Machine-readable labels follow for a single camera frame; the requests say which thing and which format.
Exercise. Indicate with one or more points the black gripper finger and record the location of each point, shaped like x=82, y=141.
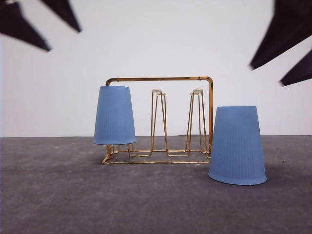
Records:
x=301, y=72
x=292, y=23
x=63, y=10
x=14, y=23

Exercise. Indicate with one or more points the blue ribbed plastic cup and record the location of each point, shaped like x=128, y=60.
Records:
x=114, y=123

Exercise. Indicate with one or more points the gold wire cup rack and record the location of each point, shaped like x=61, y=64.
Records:
x=196, y=150

